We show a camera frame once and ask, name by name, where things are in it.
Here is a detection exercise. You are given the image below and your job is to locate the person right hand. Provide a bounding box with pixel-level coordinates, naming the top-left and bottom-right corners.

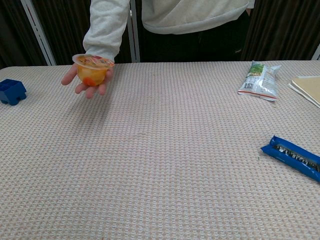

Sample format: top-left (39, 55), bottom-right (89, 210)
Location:
top-left (61, 63), bottom-right (115, 100)

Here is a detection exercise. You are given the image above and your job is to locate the clear orange plastic cup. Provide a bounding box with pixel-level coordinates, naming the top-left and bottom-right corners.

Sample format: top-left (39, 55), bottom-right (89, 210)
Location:
top-left (71, 53), bottom-right (115, 87)

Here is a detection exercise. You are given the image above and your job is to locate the person right forearm grey sleeve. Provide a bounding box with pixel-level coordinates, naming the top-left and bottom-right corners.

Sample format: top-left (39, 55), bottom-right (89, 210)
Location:
top-left (82, 0), bottom-right (137, 64)

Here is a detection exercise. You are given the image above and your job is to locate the blue plastic block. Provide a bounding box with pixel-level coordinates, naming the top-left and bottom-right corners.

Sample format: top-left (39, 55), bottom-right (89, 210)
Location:
top-left (0, 78), bottom-right (28, 106)

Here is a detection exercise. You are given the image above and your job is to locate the beige woven tablecloth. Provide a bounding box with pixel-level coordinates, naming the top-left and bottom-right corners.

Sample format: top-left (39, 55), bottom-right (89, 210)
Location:
top-left (0, 59), bottom-right (320, 240)

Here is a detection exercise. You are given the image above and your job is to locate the person torso grey sweatshirt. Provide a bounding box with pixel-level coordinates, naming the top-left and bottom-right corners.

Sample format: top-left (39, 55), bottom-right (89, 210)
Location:
top-left (134, 0), bottom-right (256, 62)

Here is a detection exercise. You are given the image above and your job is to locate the white green snack bag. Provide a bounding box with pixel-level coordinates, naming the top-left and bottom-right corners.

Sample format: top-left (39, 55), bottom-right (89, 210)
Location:
top-left (237, 60), bottom-right (283, 102)

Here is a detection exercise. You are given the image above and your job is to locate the blue cookie pack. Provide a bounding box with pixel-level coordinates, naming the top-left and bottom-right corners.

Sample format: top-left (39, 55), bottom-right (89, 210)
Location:
top-left (260, 134), bottom-right (320, 185)

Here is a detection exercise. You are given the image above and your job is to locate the beige paper folder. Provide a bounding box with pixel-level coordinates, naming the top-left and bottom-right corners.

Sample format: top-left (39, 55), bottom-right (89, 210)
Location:
top-left (287, 75), bottom-right (320, 109)

